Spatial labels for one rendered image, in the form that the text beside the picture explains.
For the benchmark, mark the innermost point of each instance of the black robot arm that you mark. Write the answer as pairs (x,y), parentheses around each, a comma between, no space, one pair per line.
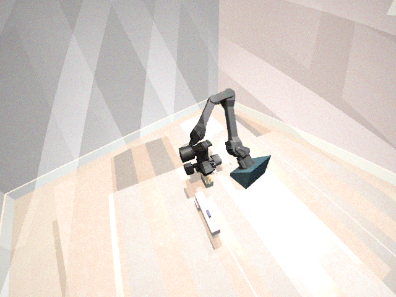
(234,145)

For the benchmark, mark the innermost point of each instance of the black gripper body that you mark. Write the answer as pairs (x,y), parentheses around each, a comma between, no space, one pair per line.
(189,168)

